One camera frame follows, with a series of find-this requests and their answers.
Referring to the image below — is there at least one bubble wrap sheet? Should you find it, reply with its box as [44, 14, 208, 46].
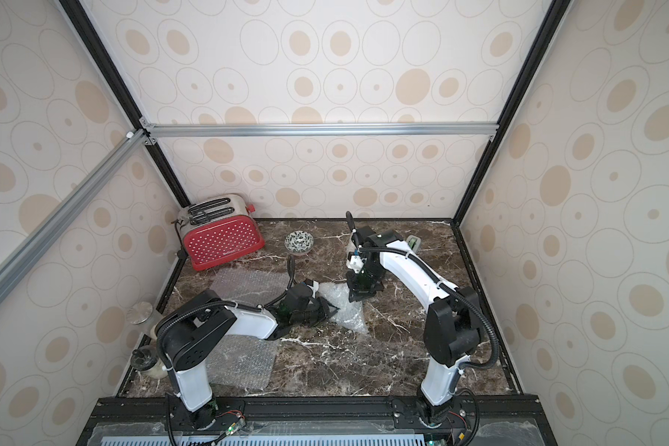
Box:
[206, 269, 289, 396]
[319, 282, 369, 335]

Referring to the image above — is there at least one black white patterned bowl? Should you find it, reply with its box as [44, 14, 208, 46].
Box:
[284, 230, 314, 256]

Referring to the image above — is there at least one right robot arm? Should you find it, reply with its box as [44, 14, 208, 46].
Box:
[346, 214, 500, 425]

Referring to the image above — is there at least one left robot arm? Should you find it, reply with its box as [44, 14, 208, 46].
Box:
[155, 280, 339, 414]

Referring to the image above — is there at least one red silver toaster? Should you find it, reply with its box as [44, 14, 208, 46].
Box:
[177, 194, 265, 271]

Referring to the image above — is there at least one black lid glass jar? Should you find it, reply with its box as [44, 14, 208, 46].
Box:
[130, 345, 168, 380]

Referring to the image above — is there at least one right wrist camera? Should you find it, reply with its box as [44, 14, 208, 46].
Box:
[347, 252, 363, 274]

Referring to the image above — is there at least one horizontal aluminium rail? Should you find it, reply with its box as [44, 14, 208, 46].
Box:
[146, 122, 499, 138]

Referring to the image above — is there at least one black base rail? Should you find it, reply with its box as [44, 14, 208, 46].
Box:
[78, 395, 556, 445]

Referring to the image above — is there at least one left diagonal aluminium rail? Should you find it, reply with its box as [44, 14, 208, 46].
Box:
[0, 129, 147, 305]

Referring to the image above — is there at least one black left frame post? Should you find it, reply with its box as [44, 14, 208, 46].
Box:
[59, 0, 191, 207]

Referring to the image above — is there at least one black frame post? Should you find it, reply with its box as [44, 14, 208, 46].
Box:
[452, 0, 572, 229]
[59, 0, 191, 207]

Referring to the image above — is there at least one black right frame post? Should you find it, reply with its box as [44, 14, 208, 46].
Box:
[452, 0, 572, 229]

